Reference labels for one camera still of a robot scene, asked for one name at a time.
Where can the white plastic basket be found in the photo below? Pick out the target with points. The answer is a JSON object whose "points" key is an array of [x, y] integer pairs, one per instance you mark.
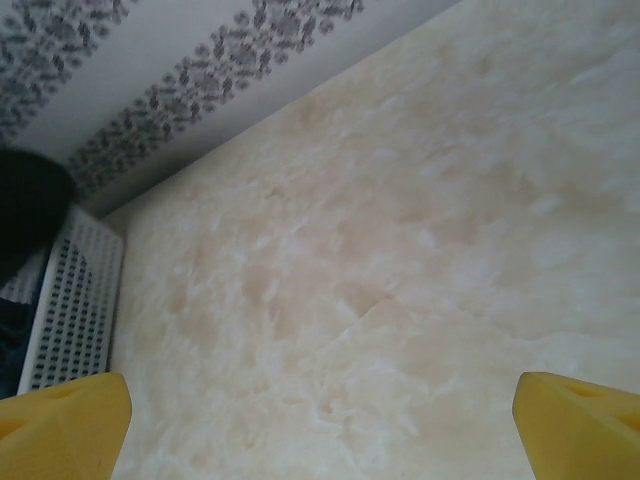
{"points": [[80, 310]]}

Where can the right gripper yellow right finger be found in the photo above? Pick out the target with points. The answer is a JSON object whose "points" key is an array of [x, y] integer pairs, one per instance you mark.
{"points": [[585, 430]]}

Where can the black skirt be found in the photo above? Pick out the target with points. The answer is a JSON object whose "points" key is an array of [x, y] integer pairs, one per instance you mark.
{"points": [[30, 210]]}

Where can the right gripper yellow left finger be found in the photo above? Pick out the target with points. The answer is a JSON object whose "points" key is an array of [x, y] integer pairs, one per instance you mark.
{"points": [[60, 430]]}

